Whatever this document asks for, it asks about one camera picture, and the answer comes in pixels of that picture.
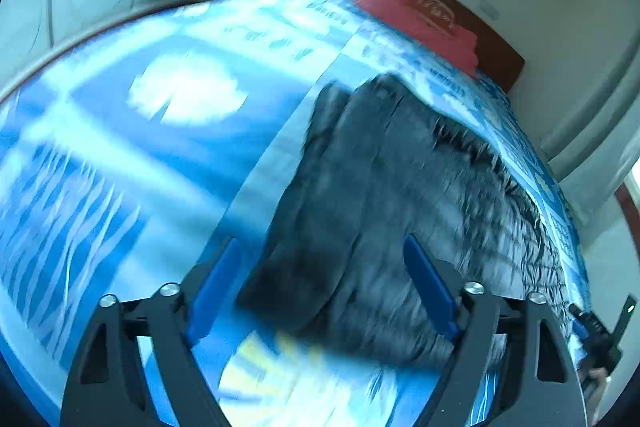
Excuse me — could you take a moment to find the wooden window sill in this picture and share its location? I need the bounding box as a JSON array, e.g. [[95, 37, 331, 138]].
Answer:
[[615, 184, 640, 230]]

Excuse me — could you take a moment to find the small brown cushion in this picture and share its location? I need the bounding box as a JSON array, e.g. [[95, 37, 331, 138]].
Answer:
[[407, 0, 458, 32]]

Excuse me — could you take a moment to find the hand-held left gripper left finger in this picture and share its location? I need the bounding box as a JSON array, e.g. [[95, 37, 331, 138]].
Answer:
[[60, 237, 246, 427]]

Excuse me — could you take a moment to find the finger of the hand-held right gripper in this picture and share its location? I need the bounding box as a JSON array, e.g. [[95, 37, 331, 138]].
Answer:
[[570, 303, 618, 358], [612, 291, 633, 350]]

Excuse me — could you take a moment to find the window with white frame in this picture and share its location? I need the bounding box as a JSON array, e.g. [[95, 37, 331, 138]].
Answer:
[[622, 162, 640, 208]]

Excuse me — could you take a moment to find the brown wooden headboard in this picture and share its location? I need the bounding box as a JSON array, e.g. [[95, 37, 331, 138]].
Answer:
[[395, 0, 526, 92]]

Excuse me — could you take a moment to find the blue patterned bed sheet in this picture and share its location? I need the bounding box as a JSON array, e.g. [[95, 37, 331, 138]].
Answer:
[[0, 0, 591, 427]]

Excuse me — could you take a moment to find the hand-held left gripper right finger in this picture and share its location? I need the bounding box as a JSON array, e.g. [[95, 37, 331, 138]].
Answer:
[[402, 235, 588, 427]]

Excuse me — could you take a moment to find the black puffer jacket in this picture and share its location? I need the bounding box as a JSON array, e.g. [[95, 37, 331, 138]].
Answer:
[[235, 74, 581, 365]]

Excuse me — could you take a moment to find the red pillow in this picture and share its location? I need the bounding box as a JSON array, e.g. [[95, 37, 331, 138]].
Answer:
[[352, 0, 481, 78]]

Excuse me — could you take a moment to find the grey curtain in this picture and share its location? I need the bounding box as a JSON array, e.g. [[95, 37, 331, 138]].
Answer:
[[540, 72, 640, 182]]

